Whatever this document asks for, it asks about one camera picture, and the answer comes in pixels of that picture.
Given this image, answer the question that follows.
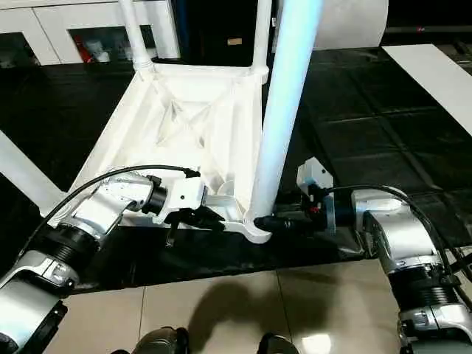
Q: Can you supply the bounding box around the black work mat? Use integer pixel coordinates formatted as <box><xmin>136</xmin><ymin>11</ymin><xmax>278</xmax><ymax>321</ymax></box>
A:
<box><xmin>0</xmin><ymin>46</ymin><xmax>472</xmax><ymax>296</ymax></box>

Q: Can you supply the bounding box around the dark left robot foot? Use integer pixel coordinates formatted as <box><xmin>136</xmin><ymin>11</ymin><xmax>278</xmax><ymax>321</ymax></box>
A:
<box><xmin>111</xmin><ymin>327</ymin><xmax>191</xmax><ymax>354</ymax></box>

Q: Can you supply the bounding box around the white flat board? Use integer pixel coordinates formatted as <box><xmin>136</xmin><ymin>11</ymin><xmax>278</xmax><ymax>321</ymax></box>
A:
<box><xmin>381</xmin><ymin>44</ymin><xmax>472</xmax><ymax>139</ymax></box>

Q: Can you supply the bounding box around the dark robot foot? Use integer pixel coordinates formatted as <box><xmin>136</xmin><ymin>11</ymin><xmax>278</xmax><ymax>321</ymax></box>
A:
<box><xmin>258</xmin><ymin>333</ymin><xmax>302</xmax><ymax>354</ymax></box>
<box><xmin>111</xmin><ymin>327</ymin><xmax>191</xmax><ymax>354</ymax></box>

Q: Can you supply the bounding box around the white cabinet with glass doors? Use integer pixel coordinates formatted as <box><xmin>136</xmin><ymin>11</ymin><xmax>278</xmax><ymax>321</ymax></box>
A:
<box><xmin>0</xmin><ymin>0</ymin><xmax>181</xmax><ymax>67</ymax></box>

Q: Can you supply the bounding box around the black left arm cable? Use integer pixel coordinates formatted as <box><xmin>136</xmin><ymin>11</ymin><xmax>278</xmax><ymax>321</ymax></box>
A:
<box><xmin>0</xmin><ymin>164</ymin><xmax>201</xmax><ymax>275</ymax></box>

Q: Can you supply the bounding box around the white plastic table top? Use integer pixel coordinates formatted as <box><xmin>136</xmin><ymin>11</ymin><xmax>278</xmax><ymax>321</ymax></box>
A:
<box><xmin>46</xmin><ymin>62</ymin><xmax>276</xmax><ymax>245</ymax></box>

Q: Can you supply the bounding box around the grey cushion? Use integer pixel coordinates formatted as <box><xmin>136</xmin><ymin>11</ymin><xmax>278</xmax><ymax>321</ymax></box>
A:
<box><xmin>274</xmin><ymin>0</ymin><xmax>390</xmax><ymax>52</ymax></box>

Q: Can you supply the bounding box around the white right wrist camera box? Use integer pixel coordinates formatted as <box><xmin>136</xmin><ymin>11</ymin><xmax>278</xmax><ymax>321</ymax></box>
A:
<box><xmin>296</xmin><ymin>156</ymin><xmax>335</xmax><ymax>197</ymax></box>

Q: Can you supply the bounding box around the dark right robot foot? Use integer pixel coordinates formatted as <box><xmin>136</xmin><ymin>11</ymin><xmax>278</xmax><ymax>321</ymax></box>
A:
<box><xmin>258</xmin><ymin>333</ymin><xmax>302</xmax><ymax>354</ymax></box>

